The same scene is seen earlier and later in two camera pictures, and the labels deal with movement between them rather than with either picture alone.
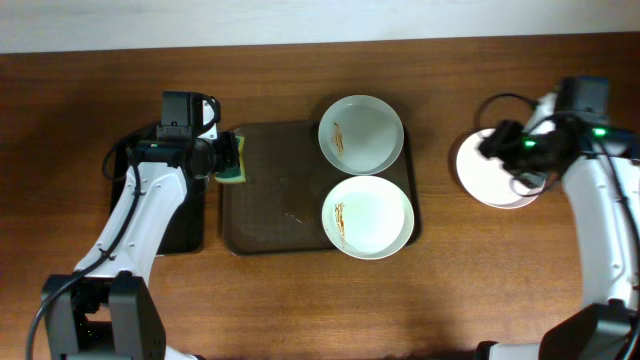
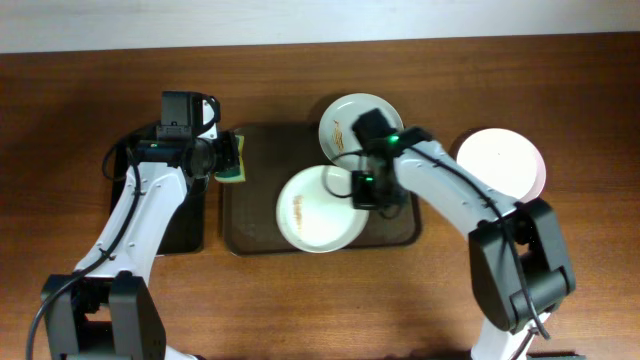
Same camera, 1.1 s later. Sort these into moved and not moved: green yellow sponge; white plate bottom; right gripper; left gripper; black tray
Moved: right gripper; white plate bottom
Not moved: green yellow sponge; left gripper; black tray
